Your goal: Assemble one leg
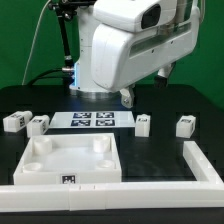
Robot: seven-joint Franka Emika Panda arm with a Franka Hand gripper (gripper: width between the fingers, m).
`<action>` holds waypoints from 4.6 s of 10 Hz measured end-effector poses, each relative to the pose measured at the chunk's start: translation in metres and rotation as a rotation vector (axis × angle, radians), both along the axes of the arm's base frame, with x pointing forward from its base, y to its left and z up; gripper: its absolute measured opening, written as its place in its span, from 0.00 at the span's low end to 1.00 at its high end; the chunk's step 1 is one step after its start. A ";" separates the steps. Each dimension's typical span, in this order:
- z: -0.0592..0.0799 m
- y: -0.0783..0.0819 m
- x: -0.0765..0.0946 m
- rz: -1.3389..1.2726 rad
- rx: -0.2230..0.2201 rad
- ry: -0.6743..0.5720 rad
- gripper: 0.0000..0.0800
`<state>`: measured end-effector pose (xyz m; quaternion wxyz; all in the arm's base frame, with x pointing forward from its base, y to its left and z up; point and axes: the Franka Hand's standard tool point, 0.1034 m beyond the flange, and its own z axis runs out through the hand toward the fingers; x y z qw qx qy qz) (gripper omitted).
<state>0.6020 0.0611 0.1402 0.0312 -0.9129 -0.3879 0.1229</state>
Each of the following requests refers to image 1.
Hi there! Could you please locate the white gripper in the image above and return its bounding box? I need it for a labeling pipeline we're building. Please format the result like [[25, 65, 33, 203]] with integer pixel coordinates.
[[91, 13, 199, 108]]

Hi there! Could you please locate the white square tabletop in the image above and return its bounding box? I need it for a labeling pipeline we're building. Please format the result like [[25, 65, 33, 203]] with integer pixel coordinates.
[[13, 133, 122, 185]]

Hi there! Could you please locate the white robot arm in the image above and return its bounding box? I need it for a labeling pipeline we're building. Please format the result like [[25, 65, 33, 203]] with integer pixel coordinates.
[[70, 0, 205, 108]]

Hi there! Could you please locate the white marker tag sheet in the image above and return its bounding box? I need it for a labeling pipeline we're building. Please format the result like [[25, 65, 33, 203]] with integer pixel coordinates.
[[50, 111, 135, 129]]

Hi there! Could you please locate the white L-shaped fence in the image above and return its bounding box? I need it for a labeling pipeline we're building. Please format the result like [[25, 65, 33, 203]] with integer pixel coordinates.
[[0, 141, 224, 212]]

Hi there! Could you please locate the black cable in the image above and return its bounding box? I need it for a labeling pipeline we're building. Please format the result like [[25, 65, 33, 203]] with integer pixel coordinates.
[[26, 68, 74, 86]]

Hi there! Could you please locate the black camera stand pole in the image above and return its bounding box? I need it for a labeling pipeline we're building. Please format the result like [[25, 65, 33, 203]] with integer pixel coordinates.
[[47, 0, 97, 72]]

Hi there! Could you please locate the white cable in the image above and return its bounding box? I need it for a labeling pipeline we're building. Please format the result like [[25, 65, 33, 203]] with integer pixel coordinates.
[[21, 0, 51, 86]]

